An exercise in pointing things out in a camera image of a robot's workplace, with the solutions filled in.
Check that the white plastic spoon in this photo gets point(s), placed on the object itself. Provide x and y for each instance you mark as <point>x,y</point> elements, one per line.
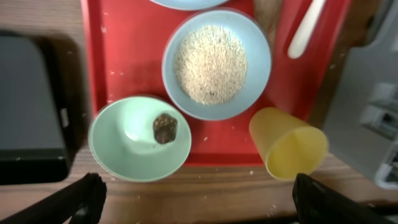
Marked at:
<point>305,29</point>

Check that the mint green bowl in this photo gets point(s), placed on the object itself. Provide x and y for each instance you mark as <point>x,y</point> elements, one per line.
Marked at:
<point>122,141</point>

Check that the yellow plastic cup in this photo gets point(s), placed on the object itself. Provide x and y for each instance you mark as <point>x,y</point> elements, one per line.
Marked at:
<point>287,145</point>

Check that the brown food scrap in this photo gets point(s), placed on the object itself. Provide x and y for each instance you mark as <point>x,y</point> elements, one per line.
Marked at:
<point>165,128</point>

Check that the light blue plate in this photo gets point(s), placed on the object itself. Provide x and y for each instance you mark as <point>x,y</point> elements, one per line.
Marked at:
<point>189,5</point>

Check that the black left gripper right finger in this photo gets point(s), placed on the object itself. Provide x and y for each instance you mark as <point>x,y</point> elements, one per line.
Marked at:
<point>315,203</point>

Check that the light blue bowl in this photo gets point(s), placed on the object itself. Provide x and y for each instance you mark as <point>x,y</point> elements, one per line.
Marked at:
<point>258,53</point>

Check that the black waste tray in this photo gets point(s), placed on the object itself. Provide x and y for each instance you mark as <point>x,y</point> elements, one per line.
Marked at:
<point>34,114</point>

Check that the pile of white rice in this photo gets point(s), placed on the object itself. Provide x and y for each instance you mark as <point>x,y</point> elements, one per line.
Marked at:
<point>211,65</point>

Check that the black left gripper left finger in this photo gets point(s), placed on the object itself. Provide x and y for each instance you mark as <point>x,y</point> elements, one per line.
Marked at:
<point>80,202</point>

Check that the red plastic tray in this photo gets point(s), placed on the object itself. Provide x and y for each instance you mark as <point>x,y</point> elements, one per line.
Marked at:
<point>125,41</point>

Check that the grey plastic dishwasher rack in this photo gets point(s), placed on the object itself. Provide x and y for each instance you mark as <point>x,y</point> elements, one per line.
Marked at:
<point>361,123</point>

